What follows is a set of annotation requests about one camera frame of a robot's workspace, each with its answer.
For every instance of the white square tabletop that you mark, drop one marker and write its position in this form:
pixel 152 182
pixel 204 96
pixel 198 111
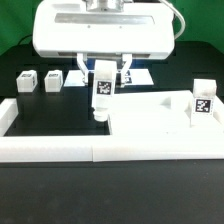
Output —
pixel 153 113

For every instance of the white sheet with AprilTags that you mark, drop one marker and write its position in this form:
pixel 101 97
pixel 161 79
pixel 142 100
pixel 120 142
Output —
pixel 133 77

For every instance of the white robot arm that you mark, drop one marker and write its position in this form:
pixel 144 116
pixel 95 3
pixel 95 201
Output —
pixel 105 5

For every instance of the white U-shaped obstacle fence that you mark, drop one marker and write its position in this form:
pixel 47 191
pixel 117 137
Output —
pixel 104 148

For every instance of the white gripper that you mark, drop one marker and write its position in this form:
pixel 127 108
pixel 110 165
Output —
pixel 67 28

